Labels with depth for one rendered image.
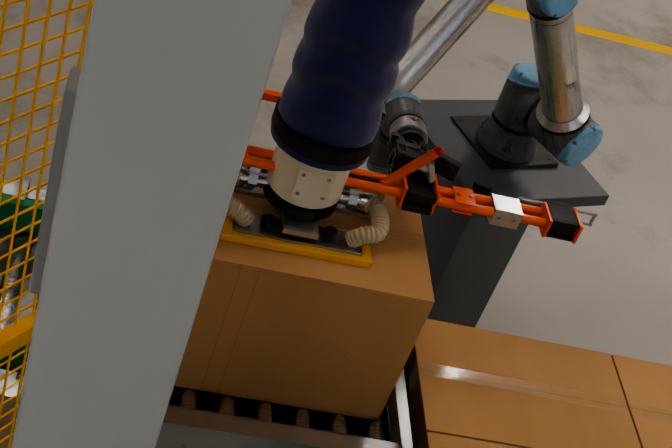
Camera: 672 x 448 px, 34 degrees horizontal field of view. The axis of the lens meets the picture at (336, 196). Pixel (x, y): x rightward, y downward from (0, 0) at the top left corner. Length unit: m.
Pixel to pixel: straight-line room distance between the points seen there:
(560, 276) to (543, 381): 1.39
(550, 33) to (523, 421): 0.98
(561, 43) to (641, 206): 2.24
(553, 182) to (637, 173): 1.91
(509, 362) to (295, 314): 0.79
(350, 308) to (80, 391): 1.21
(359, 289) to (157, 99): 1.41
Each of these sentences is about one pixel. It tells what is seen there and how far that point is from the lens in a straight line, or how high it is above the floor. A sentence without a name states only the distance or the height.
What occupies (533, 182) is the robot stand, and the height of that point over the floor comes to 0.75.
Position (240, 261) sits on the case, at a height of 0.95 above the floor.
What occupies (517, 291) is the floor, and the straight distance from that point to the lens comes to 4.15.
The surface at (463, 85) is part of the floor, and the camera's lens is 5.28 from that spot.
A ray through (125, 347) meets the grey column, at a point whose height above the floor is 1.57.
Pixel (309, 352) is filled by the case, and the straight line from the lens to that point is 2.47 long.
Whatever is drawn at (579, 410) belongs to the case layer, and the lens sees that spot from 2.97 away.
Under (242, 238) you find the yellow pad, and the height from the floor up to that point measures 0.96.
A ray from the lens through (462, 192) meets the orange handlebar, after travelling 2.49.
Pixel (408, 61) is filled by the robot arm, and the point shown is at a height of 1.14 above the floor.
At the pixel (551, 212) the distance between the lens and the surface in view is 2.55.
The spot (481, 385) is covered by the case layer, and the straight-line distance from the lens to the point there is 2.88.
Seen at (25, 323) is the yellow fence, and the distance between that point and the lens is 1.98.
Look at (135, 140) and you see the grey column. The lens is 1.01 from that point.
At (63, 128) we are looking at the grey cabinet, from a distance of 1.21.
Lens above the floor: 2.43
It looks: 35 degrees down
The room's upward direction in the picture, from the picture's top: 21 degrees clockwise
